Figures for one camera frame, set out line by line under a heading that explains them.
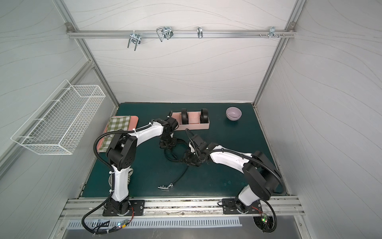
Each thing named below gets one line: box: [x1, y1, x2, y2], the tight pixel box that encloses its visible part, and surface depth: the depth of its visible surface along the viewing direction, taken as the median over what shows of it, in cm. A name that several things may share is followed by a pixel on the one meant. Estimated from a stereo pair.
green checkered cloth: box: [98, 116, 131, 153], surface depth 107 cm
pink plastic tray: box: [129, 115, 139, 130], surface depth 110 cm
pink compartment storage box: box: [171, 111, 211, 131], surface depth 106 cm
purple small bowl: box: [225, 106, 243, 121], surface depth 110 cm
